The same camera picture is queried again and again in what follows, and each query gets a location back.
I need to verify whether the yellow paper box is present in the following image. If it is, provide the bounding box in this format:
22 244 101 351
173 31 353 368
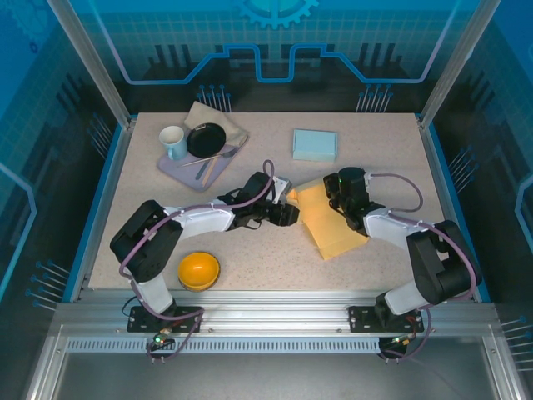
290 177 371 263

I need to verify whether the teal paper box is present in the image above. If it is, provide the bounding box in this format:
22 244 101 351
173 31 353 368
290 127 339 163

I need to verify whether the silver metal fork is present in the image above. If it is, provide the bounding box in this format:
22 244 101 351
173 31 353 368
180 146 239 168

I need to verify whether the orange bowl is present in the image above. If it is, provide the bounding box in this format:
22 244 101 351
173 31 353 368
177 252 221 293

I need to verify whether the black round plate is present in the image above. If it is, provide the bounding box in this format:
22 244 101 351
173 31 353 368
186 122 228 158

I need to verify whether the lavender plastic tray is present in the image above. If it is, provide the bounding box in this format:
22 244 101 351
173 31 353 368
157 139 241 192

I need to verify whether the beige cloth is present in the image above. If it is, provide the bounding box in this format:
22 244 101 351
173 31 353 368
182 101 251 152

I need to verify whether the light blue mug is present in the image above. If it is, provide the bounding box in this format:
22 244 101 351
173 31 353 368
158 124 189 162

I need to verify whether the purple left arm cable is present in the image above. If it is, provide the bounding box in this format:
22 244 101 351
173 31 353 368
119 159 278 363

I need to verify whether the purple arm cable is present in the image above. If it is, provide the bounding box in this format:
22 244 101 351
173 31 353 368
119 159 278 363
368 172 476 362

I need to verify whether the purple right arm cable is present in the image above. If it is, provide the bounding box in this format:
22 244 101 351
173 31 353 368
368 172 476 362

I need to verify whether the aluminium side rail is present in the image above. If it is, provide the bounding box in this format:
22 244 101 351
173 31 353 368
68 116 138 303
418 118 488 303

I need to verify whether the aluminium mounting rail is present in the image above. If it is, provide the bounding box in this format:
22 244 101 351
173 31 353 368
53 289 501 338

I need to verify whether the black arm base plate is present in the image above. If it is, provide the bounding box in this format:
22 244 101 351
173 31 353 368
347 304 426 334
127 304 205 334

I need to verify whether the slotted grey cable duct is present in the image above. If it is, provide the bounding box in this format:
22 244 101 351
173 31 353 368
65 336 384 356

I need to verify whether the aluminium frame post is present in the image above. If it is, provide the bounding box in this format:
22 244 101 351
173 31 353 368
417 0 503 130
46 0 137 130

